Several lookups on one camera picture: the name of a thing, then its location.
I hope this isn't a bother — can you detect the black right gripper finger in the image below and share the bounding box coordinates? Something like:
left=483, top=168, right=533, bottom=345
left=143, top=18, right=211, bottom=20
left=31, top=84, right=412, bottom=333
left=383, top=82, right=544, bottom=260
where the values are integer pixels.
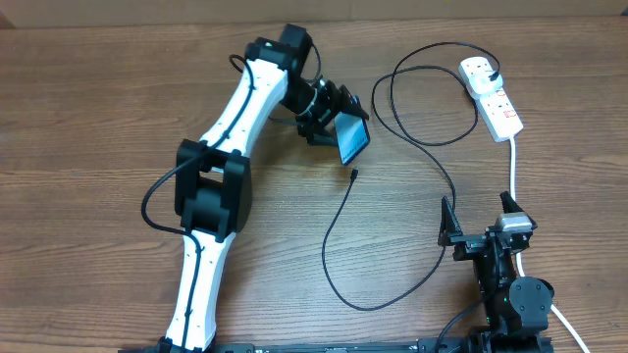
left=499, top=191, right=523, bottom=214
left=438, top=196, right=463, bottom=246

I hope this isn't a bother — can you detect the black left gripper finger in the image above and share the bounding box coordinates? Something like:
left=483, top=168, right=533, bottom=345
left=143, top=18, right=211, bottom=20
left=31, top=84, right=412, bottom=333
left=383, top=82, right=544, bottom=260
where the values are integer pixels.
left=339, top=85, right=369, bottom=120
left=306, top=128, right=338, bottom=147

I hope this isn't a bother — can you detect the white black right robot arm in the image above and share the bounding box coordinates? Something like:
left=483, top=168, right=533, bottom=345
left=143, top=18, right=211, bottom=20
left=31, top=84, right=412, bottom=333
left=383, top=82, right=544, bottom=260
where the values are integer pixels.
left=434, top=191, right=554, bottom=353

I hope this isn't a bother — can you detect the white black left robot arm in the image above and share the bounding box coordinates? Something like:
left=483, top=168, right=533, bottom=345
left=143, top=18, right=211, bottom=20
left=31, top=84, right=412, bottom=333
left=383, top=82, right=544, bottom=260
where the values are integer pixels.
left=155, top=25, right=370, bottom=352

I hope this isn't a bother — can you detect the white charger plug adapter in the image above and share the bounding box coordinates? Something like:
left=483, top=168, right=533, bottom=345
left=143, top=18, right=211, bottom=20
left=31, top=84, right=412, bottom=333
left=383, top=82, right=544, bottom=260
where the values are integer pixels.
left=466, top=71, right=503, bottom=100

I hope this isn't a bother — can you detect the white power extension strip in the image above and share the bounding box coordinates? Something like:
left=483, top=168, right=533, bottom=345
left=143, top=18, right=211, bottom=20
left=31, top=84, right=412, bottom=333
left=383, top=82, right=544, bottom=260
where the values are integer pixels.
left=458, top=57, right=523, bottom=142

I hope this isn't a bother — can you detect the black USB charging cable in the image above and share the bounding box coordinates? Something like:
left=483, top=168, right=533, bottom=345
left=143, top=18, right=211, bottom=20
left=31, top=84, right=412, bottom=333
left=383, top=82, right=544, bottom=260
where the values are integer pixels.
left=321, top=41, right=501, bottom=312

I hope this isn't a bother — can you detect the white extension strip cord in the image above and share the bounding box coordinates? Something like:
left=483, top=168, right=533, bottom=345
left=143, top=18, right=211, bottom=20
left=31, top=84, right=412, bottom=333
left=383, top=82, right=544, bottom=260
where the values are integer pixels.
left=507, top=135, right=593, bottom=353

